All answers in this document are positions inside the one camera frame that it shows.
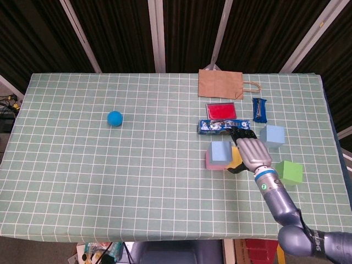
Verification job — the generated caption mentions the blue cookie box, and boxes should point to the blue cookie box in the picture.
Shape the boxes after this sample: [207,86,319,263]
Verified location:
[197,118,251,135]

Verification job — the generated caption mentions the dark brown curtain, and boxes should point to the dark brown curtain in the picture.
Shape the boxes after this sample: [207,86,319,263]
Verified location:
[0,0,352,133]

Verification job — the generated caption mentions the blue foam cube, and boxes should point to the blue foam cube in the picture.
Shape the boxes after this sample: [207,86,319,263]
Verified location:
[260,124,286,150]
[210,141,233,163]

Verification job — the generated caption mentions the green checked tablecloth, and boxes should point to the green checked tablecloth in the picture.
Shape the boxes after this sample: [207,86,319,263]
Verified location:
[0,71,344,243]

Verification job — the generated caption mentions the colourful plastic bag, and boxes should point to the colourful plastic bag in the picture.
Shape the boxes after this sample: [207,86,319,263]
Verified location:
[76,241,124,264]

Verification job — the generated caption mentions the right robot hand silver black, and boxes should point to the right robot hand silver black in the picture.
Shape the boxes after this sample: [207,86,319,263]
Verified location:
[227,126,273,175]

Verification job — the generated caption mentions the cables with yellow plugs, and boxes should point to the cables with yellow plugs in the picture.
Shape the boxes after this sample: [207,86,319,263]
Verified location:
[0,93,22,111]

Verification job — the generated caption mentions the red flat box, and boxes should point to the red flat box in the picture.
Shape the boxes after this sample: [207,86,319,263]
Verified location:
[205,102,237,120]

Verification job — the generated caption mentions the red plastic crate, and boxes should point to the red plastic crate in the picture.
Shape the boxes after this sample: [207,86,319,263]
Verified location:
[246,239,280,264]

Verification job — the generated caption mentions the white table leg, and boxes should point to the white table leg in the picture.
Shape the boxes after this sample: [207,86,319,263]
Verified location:
[222,239,234,264]

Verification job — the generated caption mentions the blue ball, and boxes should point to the blue ball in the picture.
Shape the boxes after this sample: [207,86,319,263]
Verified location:
[107,110,124,128]

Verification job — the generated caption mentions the dark blue snack packet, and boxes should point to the dark blue snack packet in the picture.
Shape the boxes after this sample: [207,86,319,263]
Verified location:
[252,97,268,123]

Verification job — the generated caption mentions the cardboard box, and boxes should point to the cardboard box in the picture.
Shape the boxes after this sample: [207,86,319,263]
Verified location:
[233,239,248,264]

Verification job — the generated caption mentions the green foam cube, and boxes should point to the green foam cube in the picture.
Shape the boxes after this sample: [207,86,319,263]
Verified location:
[274,160,304,186]

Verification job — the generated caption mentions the white frame post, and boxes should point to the white frame post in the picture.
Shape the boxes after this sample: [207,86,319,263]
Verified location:
[207,0,234,71]
[59,0,102,74]
[279,0,346,74]
[147,0,167,74]
[0,74,25,101]

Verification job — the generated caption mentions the brown paper bag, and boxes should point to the brown paper bag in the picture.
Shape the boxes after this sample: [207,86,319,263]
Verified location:
[197,69,262,101]

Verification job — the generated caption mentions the pink foam cube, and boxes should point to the pink foam cube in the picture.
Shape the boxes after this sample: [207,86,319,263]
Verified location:
[205,150,230,171]

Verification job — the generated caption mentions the yellow foam cube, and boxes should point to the yellow foam cube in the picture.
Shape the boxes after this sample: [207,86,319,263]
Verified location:
[225,146,244,170]

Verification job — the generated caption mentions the blue grey chair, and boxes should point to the blue grey chair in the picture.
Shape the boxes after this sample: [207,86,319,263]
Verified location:
[131,241,224,264]

